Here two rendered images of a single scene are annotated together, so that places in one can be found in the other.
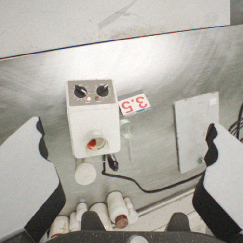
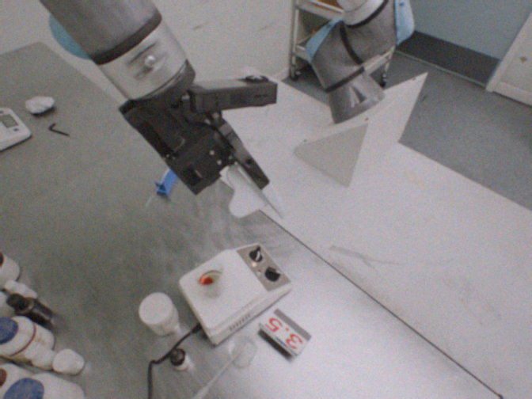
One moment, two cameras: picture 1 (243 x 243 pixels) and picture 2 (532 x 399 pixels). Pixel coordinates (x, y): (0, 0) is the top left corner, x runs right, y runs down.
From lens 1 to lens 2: 0.42 m
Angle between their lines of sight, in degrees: 59
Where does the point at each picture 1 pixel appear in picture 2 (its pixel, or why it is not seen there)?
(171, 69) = (374, 364)
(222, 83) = not seen: outside the picture
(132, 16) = (371, 269)
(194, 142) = not seen: outside the picture
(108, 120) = (243, 289)
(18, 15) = (285, 193)
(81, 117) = (230, 260)
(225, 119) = not seen: outside the picture
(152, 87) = (326, 350)
